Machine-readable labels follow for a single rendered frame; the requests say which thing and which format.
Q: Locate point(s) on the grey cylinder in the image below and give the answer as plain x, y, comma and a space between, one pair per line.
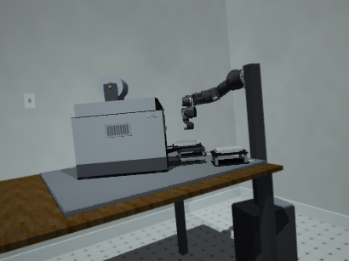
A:
122, 86

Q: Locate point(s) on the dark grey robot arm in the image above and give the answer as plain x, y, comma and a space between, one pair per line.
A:
234, 80

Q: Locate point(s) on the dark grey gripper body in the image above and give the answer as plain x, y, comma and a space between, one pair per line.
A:
190, 112

